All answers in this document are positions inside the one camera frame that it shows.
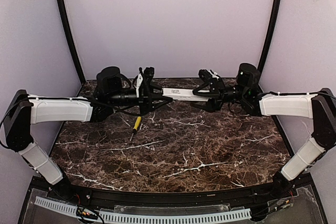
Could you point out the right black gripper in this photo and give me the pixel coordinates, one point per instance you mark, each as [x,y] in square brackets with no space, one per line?
[218,92]

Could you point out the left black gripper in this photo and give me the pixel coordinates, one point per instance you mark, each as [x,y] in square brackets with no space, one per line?
[144,100]

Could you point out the white remote control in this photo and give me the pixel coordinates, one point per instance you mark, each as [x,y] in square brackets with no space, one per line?
[184,94]

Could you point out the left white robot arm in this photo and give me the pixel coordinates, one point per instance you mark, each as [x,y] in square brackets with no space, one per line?
[114,93]

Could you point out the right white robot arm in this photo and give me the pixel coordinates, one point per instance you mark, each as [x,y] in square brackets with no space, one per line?
[318,106]

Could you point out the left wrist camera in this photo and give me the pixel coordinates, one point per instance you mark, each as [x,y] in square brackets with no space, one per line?
[143,81]

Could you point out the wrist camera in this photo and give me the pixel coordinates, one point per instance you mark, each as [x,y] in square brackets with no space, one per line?
[209,77]
[143,81]

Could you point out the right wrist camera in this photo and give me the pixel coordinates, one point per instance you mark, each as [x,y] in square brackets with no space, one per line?
[209,77]

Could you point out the yellow handled screwdriver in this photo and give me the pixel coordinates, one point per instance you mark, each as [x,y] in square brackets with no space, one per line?
[136,127]

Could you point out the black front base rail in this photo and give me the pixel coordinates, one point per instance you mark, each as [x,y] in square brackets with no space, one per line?
[253,196]

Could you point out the white slotted cable duct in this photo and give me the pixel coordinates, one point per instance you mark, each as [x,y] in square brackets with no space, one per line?
[133,214]

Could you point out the right black frame post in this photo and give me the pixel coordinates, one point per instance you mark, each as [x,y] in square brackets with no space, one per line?
[269,34]

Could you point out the black frame post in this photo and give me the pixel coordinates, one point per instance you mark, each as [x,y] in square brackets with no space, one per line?
[269,34]
[70,40]

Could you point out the left black frame post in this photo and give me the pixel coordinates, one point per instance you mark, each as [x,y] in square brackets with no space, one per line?
[70,40]

